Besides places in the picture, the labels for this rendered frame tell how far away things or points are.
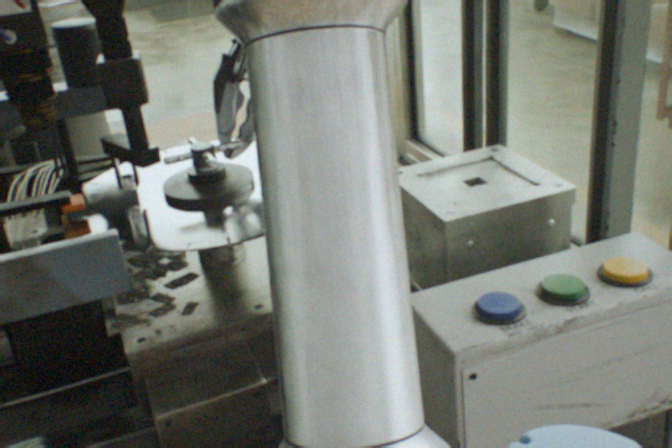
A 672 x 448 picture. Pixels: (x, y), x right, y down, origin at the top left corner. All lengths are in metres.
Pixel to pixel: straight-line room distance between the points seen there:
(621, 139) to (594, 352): 0.25
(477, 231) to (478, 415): 0.27
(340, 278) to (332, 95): 0.10
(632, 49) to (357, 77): 0.51
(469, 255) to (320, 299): 0.55
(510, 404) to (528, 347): 0.06
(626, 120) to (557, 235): 0.18
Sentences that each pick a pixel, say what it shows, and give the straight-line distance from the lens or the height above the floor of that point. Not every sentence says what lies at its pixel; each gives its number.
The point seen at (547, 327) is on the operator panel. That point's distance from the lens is 0.77.
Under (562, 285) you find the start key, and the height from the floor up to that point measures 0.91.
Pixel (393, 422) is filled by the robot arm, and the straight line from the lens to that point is 0.46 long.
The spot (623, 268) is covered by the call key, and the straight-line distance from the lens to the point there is 0.84.
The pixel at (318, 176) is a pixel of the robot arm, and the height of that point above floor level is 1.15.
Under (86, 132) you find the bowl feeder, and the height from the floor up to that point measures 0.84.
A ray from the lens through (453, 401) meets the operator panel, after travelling 0.77.
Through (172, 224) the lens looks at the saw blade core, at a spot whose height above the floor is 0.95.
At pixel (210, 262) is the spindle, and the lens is 1.00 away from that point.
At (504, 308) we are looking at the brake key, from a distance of 0.77.
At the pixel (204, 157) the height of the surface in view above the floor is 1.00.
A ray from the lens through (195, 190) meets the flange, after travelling 0.95.
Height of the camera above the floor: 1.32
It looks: 26 degrees down
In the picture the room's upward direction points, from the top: 6 degrees counter-clockwise
